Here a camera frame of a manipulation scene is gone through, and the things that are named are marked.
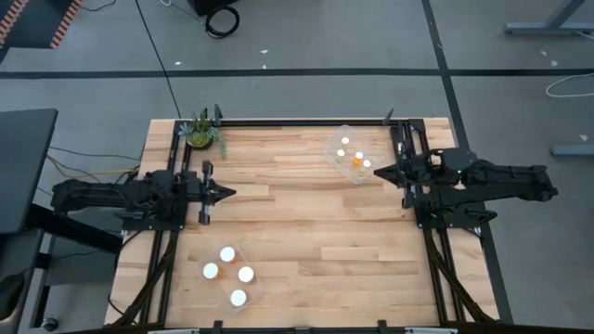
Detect black floor cable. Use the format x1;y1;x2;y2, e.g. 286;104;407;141
134;0;183;120

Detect potted green succulent plant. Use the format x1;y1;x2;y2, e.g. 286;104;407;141
177;109;229;161

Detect black mat orange striped edges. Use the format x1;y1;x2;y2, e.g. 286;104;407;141
0;0;84;51

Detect black aluminium table frame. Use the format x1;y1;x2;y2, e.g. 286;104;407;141
110;105;514;334

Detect black coiled cable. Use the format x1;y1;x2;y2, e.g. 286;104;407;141
204;5;241;40

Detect grey desk leg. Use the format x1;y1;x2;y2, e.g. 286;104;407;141
504;0;594;37

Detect dark office chair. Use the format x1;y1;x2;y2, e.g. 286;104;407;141
0;229;61;333

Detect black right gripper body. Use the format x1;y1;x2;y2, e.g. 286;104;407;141
401;151;440;210

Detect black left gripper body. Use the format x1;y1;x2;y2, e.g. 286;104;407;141
183;160;215;226

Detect clear plastic bin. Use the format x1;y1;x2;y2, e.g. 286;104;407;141
323;123;387;186
197;243;265;319

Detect black desk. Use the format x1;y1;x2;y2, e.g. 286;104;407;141
0;108;59;236

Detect white floor cable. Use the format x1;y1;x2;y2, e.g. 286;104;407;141
545;71;594;99

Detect grey desk foot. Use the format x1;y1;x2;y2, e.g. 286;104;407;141
550;145;594;157

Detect black box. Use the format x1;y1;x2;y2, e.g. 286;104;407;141
187;0;239;18

